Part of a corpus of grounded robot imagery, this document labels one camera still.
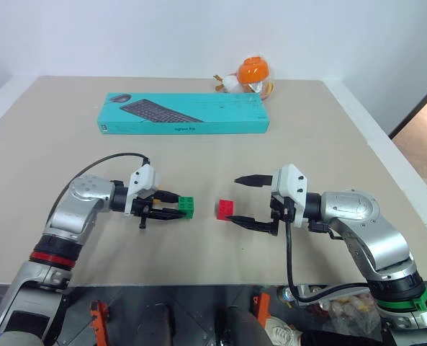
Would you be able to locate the orange toy in plastic bag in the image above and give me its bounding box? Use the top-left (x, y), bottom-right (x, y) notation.
top-left (212, 56), bottom-right (276, 102)

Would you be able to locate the orange clamp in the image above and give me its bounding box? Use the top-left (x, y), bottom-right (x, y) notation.
top-left (89, 300), bottom-right (110, 346)
top-left (251, 292), bottom-right (272, 325)

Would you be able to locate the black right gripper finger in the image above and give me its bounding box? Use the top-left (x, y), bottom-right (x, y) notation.
top-left (225, 215), bottom-right (281, 237)
top-left (233, 174), bottom-right (274, 189)

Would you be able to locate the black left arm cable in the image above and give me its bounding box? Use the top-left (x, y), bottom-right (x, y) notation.
top-left (45, 152), bottom-right (151, 225)

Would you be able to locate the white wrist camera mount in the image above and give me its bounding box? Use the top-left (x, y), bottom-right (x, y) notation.
top-left (271, 164), bottom-right (310, 229)
top-left (124, 164), bottom-right (163, 217)

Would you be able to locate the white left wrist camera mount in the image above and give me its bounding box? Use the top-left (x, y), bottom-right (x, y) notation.
top-left (124, 164), bottom-right (163, 217)

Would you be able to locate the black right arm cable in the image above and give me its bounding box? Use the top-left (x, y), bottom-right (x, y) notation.
top-left (284, 221), bottom-right (371, 302)

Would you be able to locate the red toy brick cube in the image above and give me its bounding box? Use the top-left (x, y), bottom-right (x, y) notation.
top-left (215, 199), bottom-right (236, 221)

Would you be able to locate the white sneaker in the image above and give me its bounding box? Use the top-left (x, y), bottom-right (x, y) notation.
top-left (265, 316), bottom-right (303, 346)

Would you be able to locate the teal keyboard box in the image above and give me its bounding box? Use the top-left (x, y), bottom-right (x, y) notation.
top-left (97, 92), bottom-right (271, 136)

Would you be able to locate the clear bag of small items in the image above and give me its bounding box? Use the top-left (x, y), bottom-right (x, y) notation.
top-left (317, 290), bottom-right (380, 333)

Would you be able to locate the green toy brick cube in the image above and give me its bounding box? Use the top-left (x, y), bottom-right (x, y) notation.
top-left (178, 195), bottom-right (196, 220)

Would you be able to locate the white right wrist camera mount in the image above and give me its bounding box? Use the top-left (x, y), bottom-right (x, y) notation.
top-left (271, 164), bottom-right (310, 229)

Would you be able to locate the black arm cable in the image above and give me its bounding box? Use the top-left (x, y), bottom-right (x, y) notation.
top-left (45, 152), bottom-right (151, 225)
top-left (284, 221), bottom-right (371, 302)

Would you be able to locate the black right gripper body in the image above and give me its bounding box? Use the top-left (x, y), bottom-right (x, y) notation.
top-left (269, 192), bottom-right (295, 224)

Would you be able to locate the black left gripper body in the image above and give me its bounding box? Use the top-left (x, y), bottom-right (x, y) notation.
top-left (132, 192), bottom-right (163, 230)

